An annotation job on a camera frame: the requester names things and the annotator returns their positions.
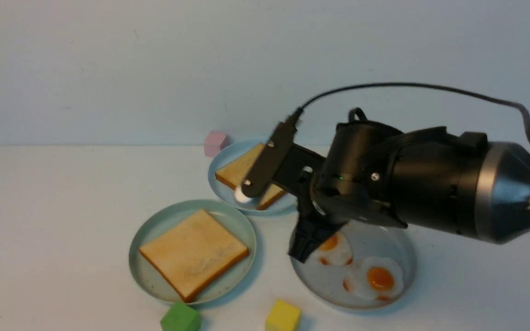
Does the pink cube block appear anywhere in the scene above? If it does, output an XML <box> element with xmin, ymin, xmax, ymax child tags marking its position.
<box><xmin>203</xmin><ymin>131</ymin><xmax>230</xmax><ymax>158</ymax></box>

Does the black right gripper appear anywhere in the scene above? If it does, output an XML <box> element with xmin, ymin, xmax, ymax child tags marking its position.
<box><xmin>288</xmin><ymin>121</ymin><xmax>408</xmax><ymax>263</ymax></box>

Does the fried egg middle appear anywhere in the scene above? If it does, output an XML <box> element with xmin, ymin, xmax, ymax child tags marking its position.
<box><xmin>313</xmin><ymin>231</ymin><xmax>353</xmax><ymax>266</ymax></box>

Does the black cable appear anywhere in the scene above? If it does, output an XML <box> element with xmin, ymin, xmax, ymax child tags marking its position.
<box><xmin>293</xmin><ymin>83</ymin><xmax>530</xmax><ymax>168</ymax></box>

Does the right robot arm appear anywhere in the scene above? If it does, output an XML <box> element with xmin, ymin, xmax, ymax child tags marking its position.
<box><xmin>288</xmin><ymin>121</ymin><xmax>530</xmax><ymax>263</ymax></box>

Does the fried egg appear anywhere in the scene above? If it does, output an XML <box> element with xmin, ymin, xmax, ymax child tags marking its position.
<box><xmin>343</xmin><ymin>256</ymin><xmax>404</xmax><ymax>302</ymax></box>
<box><xmin>313</xmin><ymin>231</ymin><xmax>353</xmax><ymax>266</ymax></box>

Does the yellow cube block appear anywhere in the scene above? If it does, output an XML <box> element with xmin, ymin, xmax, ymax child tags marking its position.
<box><xmin>264</xmin><ymin>299</ymin><xmax>302</xmax><ymax>331</ymax></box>

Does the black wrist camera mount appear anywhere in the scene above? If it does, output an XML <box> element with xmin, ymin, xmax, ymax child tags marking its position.
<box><xmin>234</xmin><ymin>120</ymin><xmax>326</xmax><ymax>205</ymax></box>

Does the green cube block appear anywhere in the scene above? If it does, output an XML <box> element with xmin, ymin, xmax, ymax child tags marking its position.
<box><xmin>160</xmin><ymin>302</ymin><xmax>202</xmax><ymax>331</ymax></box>

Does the pale green plate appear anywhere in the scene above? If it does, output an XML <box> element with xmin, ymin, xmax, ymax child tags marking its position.
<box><xmin>128</xmin><ymin>200</ymin><xmax>260</xmax><ymax>306</ymax></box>

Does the fried egg bottom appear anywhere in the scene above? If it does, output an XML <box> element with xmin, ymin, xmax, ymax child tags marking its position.
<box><xmin>343</xmin><ymin>256</ymin><xmax>404</xmax><ymax>302</ymax></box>

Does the light blue plate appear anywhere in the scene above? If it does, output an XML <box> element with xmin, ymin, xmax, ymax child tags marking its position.
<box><xmin>207</xmin><ymin>138</ymin><xmax>296</xmax><ymax>217</ymax></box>

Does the grey speckled plate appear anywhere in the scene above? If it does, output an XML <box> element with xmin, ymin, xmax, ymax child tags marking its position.
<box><xmin>291</xmin><ymin>221</ymin><xmax>418</xmax><ymax>310</ymax></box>

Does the toast slice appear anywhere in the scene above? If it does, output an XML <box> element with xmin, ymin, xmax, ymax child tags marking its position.
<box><xmin>138</xmin><ymin>209</ymin><xmax>250</xmax><ymax>303</ymax></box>
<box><xmin>215</xmin><ymin>143</ymin><xmax>286</xmax><ymax>210</ymax></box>

